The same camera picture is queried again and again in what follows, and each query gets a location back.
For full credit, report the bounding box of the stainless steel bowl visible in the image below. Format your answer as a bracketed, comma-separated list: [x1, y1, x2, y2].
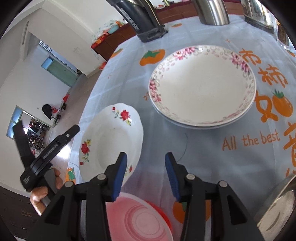
[253, 173, 296, 239]

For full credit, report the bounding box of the stainless steel carafe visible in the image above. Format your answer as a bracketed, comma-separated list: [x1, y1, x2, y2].
[192, 0, 230, 26]

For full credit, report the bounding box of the black vacuum flask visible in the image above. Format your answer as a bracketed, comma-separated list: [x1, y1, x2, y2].
[106, 0, 167, 43]

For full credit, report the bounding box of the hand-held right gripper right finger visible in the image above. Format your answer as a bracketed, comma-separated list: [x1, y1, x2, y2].
[165, 152, 264, 241]

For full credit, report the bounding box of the white plate with red flowers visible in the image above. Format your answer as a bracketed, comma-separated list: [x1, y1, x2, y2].
[79, 103, 144, 189]

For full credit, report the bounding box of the pink plastic bowl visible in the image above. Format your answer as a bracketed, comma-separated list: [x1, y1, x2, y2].
[105, 192, 174, 241]

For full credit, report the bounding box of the light blue persimmon tablecloth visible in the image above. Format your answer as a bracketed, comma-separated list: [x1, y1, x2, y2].
[65, 14, 296, 241]

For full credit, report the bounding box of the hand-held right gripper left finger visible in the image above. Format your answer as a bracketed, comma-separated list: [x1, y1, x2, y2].
[27, 152, 128, 241]

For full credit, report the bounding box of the glass tea bottle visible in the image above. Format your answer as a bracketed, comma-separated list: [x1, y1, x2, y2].
[276, 20, 293, 50]

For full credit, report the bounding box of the floral food cover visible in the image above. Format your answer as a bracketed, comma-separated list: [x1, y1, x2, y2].
[94, 20, 121, 40]

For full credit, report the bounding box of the white plate with pink flowers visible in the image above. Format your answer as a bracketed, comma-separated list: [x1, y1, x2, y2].
[149, 45, 257, 124]

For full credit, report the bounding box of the black thread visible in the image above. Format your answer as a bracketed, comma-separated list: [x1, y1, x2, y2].
[177, 133, 189, 161]

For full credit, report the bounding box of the orange cardboard box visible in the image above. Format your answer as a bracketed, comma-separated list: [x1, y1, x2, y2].
[91, 35, 109, 49]

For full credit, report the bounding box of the stainless steel electric kettle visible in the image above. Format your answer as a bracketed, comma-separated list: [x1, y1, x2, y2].
[240, 0, 278, 30]

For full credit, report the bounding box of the person's left hand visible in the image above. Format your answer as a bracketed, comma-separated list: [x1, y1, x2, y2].
[30, 169, 63, 216]

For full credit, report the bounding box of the cream plate with dark rim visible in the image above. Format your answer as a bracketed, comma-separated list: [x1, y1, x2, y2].
[146, 200, 173, 234]

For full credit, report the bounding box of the green door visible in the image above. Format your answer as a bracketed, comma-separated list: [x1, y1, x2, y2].
[42, 57, 78, 88]

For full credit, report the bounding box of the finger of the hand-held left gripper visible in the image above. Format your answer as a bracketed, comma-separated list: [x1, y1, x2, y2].
[13, 120, 35, 166]
[40, 124, 80, 163]

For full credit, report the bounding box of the white plate with blue rim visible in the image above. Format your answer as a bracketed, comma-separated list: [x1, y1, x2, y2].
[151, 97, 255, 128]

